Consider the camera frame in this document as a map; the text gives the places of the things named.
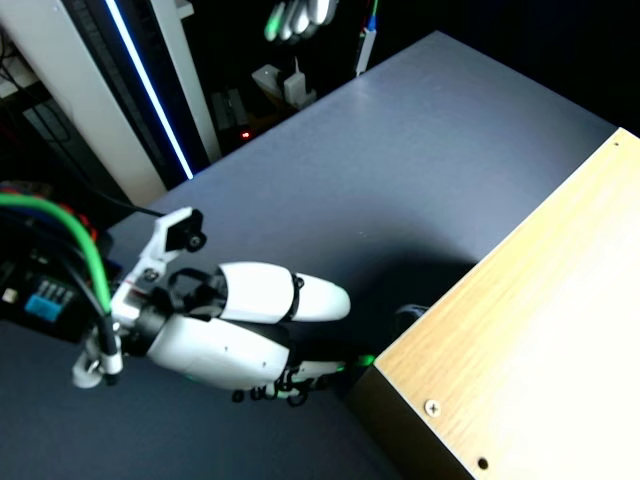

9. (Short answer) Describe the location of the thin black camera cable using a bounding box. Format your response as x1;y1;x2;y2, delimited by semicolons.
84;185;166;219

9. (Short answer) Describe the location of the white column panel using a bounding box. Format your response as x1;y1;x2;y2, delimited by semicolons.
0;0;169;194
148;0;223;162

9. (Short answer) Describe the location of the grey table cloth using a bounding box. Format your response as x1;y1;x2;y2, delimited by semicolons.
0;29;621;480

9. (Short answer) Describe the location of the light wooden box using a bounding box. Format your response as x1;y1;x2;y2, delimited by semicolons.
346;127;640;480

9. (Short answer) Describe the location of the blue light strip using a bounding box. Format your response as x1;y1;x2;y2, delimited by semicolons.
103;0;196;181

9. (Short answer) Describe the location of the green cable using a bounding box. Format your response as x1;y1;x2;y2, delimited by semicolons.
0;192;115;314

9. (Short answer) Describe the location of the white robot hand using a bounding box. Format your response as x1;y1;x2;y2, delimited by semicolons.
263;0;334;44
146;261;352;407

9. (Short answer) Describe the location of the wrist camera on white bracket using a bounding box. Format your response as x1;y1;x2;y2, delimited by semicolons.
130;205;207;281

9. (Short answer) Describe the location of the black device with red light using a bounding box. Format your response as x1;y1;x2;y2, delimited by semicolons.
212;87;254;144

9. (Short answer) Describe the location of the white plastic block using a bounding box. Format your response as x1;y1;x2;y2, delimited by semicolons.
283;57;317;107

